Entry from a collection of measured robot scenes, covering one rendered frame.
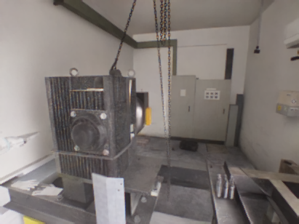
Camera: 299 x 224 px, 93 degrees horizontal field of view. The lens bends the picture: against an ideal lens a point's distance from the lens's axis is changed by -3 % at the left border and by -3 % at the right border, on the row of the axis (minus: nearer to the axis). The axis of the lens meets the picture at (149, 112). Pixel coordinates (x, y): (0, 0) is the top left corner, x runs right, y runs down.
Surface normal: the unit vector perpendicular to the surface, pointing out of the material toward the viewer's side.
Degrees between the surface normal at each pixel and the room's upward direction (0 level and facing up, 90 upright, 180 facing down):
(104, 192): 90
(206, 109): 90
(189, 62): 90
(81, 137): 90
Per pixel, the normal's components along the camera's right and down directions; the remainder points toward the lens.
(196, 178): -0.27, 0.18
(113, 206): -0.05, 0.19
